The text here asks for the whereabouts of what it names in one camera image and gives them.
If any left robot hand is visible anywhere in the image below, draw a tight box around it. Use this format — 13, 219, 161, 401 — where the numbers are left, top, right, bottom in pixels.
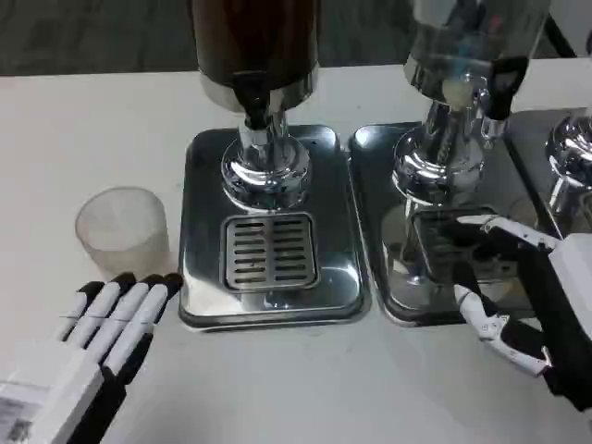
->
0, 272, 185, 444

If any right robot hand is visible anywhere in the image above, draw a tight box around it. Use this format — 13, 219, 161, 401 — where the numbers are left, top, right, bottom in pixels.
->
441, 215, 592, 413

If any clear ribbed glass cup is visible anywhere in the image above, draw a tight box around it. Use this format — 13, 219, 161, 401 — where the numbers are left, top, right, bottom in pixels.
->
75, 185, 171, 282

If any chrome dispenser column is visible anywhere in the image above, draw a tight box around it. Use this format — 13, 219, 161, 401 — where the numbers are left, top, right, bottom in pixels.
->
545, 113, 592, 241

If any steel dispenser base tray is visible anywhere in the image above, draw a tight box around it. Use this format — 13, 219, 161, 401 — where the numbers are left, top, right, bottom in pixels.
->
347, 120, 563, 327
178, 123, 374, 333
503, 108, 592, 241

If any black tap lever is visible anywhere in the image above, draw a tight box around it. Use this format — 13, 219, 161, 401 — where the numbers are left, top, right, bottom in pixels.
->
488, 55, 530, 121
230, 68, 272, 130

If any black background leg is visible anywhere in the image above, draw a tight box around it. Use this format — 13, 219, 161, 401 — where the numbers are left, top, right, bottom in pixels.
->
545, 12, 582, 59

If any clear empty drink dispenser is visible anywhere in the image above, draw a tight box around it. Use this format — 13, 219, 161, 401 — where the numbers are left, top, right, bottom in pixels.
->
391, 0, 554, 198

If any brown drink dispenser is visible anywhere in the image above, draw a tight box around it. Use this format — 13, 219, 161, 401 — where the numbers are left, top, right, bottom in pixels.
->
189, 0, 320, 212

